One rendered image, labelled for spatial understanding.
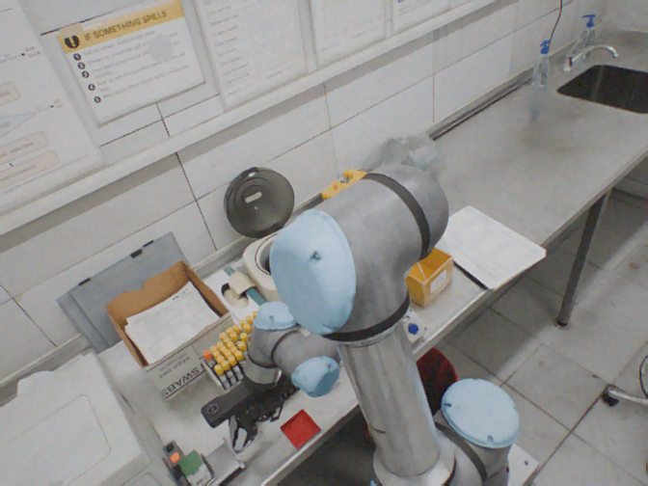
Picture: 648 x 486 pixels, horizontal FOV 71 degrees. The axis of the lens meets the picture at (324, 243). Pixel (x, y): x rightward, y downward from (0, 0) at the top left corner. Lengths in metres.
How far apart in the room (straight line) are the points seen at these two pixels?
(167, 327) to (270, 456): 0.46
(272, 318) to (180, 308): 0.55
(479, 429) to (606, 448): 1.43
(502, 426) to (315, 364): 0.30
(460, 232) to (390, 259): 1.03
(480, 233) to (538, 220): 0.20
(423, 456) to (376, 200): 0.35
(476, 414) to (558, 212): 0.98
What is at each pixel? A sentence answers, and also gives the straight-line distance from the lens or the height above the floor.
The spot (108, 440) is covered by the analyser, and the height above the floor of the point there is 1.17.
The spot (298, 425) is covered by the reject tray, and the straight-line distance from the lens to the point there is 1.13.
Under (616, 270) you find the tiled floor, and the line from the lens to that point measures 2.79.
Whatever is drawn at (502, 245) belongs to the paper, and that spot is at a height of 0.89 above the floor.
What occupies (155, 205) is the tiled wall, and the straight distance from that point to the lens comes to 1.35.
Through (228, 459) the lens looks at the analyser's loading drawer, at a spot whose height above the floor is 0.91.
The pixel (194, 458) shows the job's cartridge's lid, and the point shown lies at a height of 0.98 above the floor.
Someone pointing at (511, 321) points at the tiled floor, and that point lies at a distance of 2.42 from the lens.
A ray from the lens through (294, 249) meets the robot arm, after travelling 0.44.
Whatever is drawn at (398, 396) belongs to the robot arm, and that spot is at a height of 1.36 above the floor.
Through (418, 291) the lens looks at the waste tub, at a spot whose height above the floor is 0.93.
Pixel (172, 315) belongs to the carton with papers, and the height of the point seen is 0.94.
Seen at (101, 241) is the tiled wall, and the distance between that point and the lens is 1.35.
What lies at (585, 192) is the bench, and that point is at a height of 0.88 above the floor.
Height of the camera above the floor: 1.86
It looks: 41 degrees down
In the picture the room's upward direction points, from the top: 11 degrees counter-clockwise
